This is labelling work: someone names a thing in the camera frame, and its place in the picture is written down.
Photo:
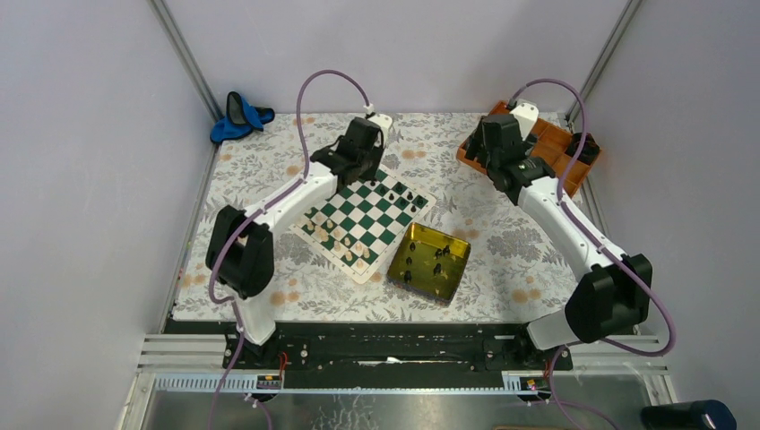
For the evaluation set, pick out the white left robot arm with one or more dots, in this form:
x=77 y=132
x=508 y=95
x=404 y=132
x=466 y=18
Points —
x=240 y=253

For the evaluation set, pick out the blue black cloth glove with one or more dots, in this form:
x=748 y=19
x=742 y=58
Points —
x=241 y=119

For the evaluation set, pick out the yellow metal tray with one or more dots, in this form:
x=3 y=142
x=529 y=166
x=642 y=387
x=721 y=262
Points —
x=429 y=263

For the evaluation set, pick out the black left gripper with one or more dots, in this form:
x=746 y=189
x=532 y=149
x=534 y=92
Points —
x=375 y=150

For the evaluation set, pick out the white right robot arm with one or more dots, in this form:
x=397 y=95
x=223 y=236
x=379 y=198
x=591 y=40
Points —
x=610 y=293

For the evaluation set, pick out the aluminium frame post left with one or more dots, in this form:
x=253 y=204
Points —
x=186 y=57

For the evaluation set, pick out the black tape roll right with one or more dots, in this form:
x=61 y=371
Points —
x=590 y=151

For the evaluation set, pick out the dark cylinder bottom right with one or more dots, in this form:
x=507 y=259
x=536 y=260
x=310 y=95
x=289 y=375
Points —
x=698 y=414

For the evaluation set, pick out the aluminium frame post right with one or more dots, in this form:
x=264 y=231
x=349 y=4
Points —
x=626 y=17

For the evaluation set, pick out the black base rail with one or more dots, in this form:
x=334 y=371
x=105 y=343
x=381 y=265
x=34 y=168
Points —
x=357 y=355

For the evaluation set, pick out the green white chess board mat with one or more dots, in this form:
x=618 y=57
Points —
x=359 y=228

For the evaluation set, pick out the floral patterned tablecloth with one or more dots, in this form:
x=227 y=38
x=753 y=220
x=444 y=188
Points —
x=514 y=273

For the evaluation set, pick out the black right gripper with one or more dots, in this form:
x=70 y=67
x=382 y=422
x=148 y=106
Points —
x=475 y=143

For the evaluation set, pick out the aluminium frame post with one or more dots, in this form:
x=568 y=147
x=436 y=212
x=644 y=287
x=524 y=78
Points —
x=626 y=17
x=186 y=57

